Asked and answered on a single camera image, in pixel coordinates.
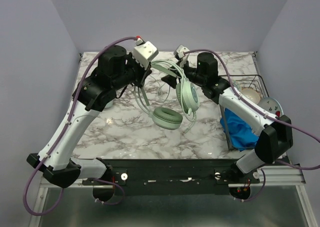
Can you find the cream plain bowl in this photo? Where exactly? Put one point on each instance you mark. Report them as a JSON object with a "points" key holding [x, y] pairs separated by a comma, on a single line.
{"points": [[251, 95]]}

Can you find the blue plate with red fruit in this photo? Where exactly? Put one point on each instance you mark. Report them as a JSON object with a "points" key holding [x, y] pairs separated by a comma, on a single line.
{"points": [[271, 105]]}

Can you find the mint green wired headphones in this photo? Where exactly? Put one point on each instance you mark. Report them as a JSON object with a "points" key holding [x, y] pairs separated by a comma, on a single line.
{"points": [[186, 95]]}

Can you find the blue cloth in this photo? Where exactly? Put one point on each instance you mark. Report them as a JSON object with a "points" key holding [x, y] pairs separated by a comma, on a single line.
{"points": [[240, 132]]}

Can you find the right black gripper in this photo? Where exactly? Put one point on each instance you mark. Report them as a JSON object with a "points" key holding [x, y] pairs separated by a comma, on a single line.
{"points": [[183, 68]]}

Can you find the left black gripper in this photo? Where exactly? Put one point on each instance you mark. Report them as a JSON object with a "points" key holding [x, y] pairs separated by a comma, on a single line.
{"points": [[144, 73]]}

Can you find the black wire dish rack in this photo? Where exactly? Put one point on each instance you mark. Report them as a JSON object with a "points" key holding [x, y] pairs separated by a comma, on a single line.
{"points": [[252, 81]]}

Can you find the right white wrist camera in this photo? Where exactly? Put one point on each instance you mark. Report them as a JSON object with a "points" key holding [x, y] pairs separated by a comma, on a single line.
{"points": [[181, 56]]}

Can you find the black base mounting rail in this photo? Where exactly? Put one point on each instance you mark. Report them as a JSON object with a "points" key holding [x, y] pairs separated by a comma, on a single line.
{"points": [[167, 177]]}

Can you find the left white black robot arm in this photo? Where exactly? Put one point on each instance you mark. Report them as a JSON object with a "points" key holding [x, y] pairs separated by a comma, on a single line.
{"points": [[111, 70]]}

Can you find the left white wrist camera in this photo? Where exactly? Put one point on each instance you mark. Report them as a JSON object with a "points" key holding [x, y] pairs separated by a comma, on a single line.
{"points": [[143, 54]]}

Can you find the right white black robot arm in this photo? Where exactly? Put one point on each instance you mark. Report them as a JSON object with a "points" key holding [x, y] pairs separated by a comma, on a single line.
{"points": [[274, 133]]}

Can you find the mint green rectangular tray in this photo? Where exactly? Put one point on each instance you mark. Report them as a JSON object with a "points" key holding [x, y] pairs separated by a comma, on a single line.
{"points": [[109, 104]]}

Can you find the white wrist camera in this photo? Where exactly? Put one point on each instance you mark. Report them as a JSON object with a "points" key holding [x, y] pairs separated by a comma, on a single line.
{"points": [[181, 56], [143, 54]]}

